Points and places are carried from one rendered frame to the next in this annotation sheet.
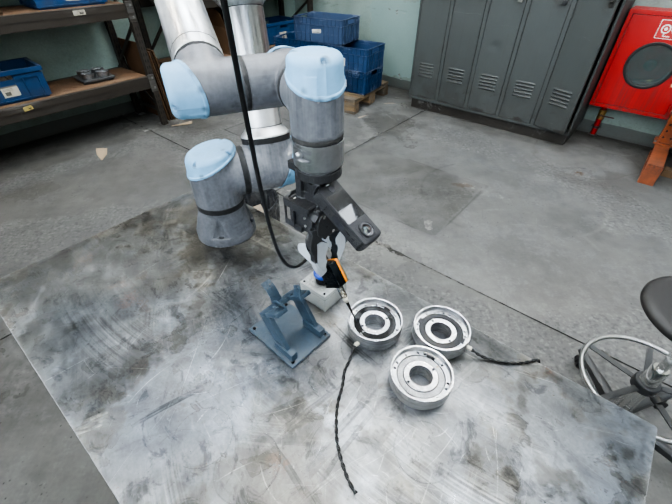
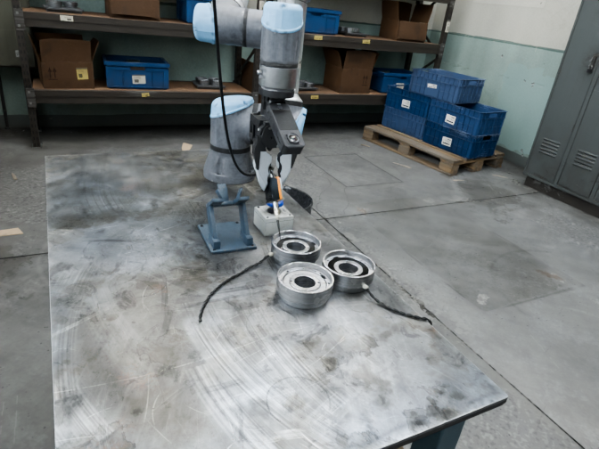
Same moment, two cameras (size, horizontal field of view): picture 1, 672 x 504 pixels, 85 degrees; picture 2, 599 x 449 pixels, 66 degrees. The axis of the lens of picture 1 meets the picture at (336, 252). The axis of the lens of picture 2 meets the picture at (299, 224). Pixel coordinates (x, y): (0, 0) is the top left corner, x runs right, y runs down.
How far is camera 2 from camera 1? 0.52 m
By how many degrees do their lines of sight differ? 22
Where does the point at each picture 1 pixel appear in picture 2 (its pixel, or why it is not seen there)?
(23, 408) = (20, 308)
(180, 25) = not seen: outside the picture
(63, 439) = (34, 342)
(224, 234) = (222, 171)
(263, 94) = (254, 33)
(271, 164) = not seen: hidden behind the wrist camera
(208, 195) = (218, 132)
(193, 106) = (206, 30)
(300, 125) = (263, 48)
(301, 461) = (176, 295)
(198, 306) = (172, 205)
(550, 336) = not seen: outside the picture
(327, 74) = (283, 14)
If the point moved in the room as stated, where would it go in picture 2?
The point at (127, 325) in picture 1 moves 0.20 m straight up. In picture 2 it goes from (117, 199) to (111, 119)
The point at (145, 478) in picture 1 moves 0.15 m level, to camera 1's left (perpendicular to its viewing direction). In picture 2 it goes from (71, 264) to (14, 242)
